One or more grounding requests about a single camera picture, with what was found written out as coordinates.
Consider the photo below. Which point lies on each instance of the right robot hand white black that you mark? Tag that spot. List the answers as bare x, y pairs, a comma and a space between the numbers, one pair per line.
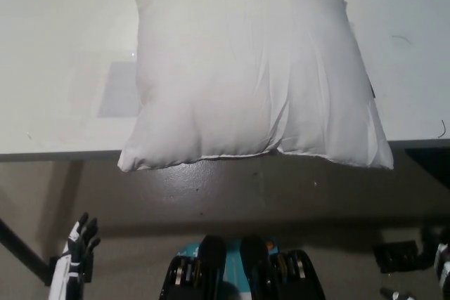
443, 265

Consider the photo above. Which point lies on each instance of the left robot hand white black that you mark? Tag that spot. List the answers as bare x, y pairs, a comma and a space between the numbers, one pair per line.
72, 244

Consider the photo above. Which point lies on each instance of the white pillow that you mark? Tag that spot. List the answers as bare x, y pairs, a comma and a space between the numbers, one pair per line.
246, 75

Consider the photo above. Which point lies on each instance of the black pillow label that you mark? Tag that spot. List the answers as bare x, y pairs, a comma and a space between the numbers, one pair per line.
372, 87

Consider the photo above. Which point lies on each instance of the black table foot plate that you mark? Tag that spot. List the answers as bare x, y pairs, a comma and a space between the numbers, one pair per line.
88, 268
395, 256

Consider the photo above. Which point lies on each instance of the grey sheet on table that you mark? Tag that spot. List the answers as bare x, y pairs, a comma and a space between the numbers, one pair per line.
117, 92

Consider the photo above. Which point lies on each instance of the black table frame bar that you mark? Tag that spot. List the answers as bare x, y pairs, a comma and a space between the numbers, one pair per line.
430, 157

